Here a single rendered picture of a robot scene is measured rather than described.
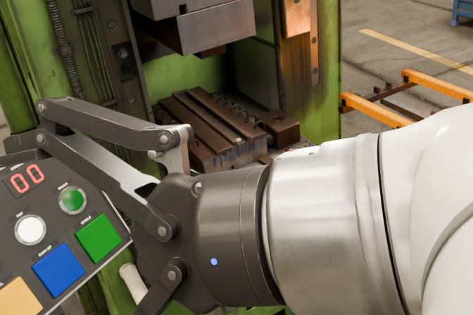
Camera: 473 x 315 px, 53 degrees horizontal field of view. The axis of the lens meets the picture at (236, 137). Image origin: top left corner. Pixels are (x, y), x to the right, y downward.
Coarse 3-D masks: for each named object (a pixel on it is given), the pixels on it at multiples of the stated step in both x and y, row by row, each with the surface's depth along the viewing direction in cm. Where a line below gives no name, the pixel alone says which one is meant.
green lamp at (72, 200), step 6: (66, 192) 96; (72, 192) 97; (78, 192) 97; (66, 198) 95; (72, 198) 96; (78, 198) 97; (66, 204) 95; (72, 204) 96; (78, 204) 97; (72, 210) 96
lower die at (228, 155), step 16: (176, 96) 156; (208, 96) 155; (160, 112) 151; (176, 112) 148; (192, 112) 147; (224, 112) 144; (192, 128) 138; (208, 128) 137; (240, 128) 133; (256, 128) 133; (192, 144) 132; (208, 144) 129; (224, 144) 128; (240, 144) 128; (256, 144) 131; (192, 160) 131; (208, 160) 125; (224, 160) 127; (240, 160) 130
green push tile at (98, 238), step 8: (104, 216) 99; (88, 224) 97; (96, 224) 98; (104, 224) 99; (80, 232) 95; (88, 232) 96; (96, 232) 97; (104, 232) 99; (112, 232) 100; (80, 240) 95; (88, 240) 96; (96, 240) 97; (104, 240) 98; (112, 240) 99; (120, 240) 100; (88, 248) 95; (96, 248) 97; (104, 248) 98; (112, 248) 99; (96, 256) 96; (104, 256) 97
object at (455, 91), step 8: (408, 72) 144; (416, 72) 143; (416, 80) 142; (424, 80) 139; (432, 80) 137; (440, 80) 137; (432, 88) 137; (440, 88) 135; (448, 88) 132; (456, 88) 132; (456, 96) 131; (464, 96) 128; (472, 96) 126
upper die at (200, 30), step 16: (240, 0) 111; (144, 16) 124; (176, 16) 105; (192, 16) 106; (208, 16) 108; (224, 16) 110; (240, 16) 113; (144, 32) 129; (160, 32) 117; (176, 32) 108; (192, 32) 108; (208, 32) 110; (224, 32) 112; (240, 32) 114; (176, 48) 111; (192, 48) 109; (208, 48) 112
